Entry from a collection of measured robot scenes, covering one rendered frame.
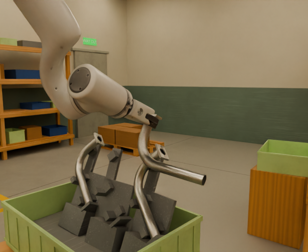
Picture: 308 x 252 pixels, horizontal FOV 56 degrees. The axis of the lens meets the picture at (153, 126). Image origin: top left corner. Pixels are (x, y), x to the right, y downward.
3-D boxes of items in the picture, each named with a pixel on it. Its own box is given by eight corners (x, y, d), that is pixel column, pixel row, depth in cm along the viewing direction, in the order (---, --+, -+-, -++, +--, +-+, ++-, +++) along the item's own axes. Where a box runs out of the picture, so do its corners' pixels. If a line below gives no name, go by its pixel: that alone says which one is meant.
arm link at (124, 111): (133, 88, 73) (139, 93, 76) (108, 82, 78) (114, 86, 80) (121, 119, 72) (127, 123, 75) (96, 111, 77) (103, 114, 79)
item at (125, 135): (96, 147, 619) (95, 126, 612) (124, 141, 679) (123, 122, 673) (136, 156, 541) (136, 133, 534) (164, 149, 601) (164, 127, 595)
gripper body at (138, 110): (138, 94, 75) (158, 108, 84) (109, 86, 80) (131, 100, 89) (127, 121, 74) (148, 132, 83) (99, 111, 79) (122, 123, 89)
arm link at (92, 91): (99, 121, 75) (129, 108, 72) (62, 104, 64) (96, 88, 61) (96, 93, 79) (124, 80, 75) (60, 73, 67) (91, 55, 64)
